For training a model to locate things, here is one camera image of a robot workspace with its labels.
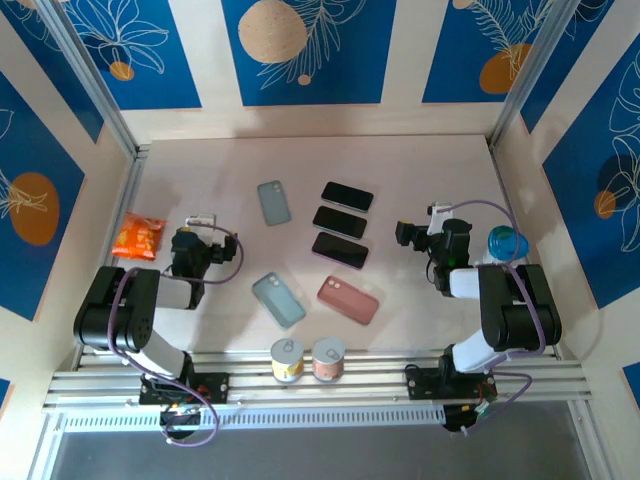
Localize orange snack bag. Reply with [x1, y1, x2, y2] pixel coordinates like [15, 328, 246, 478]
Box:
[110, 210, 168, 262]

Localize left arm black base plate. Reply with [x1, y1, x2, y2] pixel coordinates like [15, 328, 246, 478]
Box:
[138, 371, 231, 406]

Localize white slotted cable duct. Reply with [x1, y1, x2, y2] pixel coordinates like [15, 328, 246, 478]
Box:
[62, 404, 446, 434]

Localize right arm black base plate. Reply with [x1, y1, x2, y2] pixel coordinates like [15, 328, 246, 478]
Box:
[404, 366, 499, 402]

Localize aluminium side rail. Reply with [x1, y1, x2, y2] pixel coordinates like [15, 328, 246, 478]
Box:
[72, 144, 151, 371]

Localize blue lidded cup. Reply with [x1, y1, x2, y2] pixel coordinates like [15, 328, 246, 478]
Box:
[480, 224, 530, 266]

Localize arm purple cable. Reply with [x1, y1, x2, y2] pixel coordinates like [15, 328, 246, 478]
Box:
[434, 199, 546, 437]
[107, 224, 245, 447]

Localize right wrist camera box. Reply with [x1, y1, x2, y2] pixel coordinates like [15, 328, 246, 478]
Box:
[427, 201, 455, 235]

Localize pink phone case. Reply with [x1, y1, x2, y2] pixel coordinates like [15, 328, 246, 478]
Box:
[316, 274, 380, 325]

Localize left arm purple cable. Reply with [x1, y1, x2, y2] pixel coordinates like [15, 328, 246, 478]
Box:
[107, 224, 245, 447]

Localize black phone green edge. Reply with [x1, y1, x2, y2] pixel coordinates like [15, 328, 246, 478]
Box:
[320, 180, 375, 213]

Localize black phone purple edge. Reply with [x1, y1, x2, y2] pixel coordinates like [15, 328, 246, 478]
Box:
[310, 231, 371, 271]

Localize teal phone case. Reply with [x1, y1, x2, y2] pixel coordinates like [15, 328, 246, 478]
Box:
[256, 179, 292, 227]
[251, 271, 307, 330]

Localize yellow tin can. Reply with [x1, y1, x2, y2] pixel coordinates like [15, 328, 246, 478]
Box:
[269, 337, 305, 384]

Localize aluminium frame post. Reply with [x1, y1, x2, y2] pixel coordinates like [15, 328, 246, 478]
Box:
[34, 0, 151, 161]
[488, 0, 609, 151]

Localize black controller board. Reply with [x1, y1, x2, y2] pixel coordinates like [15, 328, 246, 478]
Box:
[159, 405, 204, 435]
[442, 402, 494, 436]

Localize black phone teal edge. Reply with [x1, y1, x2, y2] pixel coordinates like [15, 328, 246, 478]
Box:
[311, 205, 369, 240]

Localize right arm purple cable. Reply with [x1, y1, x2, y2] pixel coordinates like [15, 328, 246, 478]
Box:
[434, 199, 546, 437]

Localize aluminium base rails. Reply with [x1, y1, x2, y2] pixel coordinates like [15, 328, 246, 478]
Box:
[42, 349, 586, 414]

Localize pink tin can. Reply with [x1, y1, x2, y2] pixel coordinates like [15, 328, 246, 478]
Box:
[311, 336, 346, 384]

